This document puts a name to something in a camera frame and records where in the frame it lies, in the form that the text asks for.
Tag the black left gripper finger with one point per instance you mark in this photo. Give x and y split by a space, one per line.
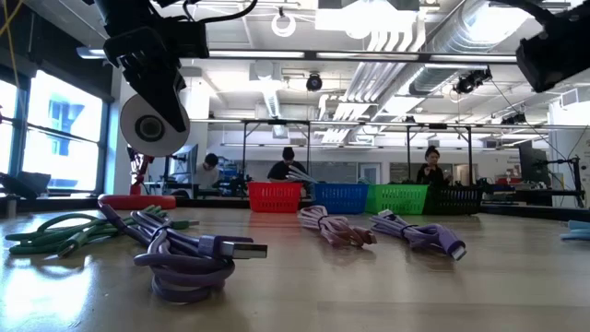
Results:
166 92

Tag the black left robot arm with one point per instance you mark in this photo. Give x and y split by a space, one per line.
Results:
129 14

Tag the red desk lamp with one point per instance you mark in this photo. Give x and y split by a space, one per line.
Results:
138 138

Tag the person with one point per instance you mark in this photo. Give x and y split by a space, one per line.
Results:
431 175
207 173
286 170

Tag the black monitor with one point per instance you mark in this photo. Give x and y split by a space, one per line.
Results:
534 163

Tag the red plastic basket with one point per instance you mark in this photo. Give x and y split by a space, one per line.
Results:
274 198

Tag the black plastic basket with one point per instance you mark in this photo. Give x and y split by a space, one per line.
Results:
454 200

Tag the black overhead crossbar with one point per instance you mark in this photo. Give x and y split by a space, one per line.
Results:
369 56

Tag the blue plastic basket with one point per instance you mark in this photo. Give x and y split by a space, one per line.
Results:
341 199

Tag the green plastic basket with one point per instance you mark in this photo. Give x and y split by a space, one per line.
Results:
396 199

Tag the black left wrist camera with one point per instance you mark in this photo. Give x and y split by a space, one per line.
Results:
189 41

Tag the black mounted camera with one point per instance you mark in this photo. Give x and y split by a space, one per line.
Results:
470 82

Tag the silver ventilation duct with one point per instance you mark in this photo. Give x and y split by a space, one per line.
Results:
461 41

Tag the black aluminium rail frame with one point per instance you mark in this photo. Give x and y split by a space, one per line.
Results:
207 203

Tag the black overhead camera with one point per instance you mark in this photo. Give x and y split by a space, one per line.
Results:
314 83

